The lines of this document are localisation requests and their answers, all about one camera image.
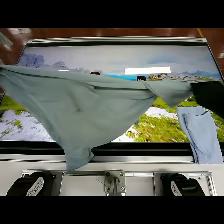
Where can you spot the grey-green T-shirt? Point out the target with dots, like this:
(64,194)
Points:
(80,106)

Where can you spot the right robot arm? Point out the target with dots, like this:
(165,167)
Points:
(210,95)

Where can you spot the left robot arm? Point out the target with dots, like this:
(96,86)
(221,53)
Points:
(25,185)

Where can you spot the light blue garment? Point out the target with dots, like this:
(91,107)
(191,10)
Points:
(201,136)

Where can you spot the silver frame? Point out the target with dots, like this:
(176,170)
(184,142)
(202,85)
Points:
(83,181)

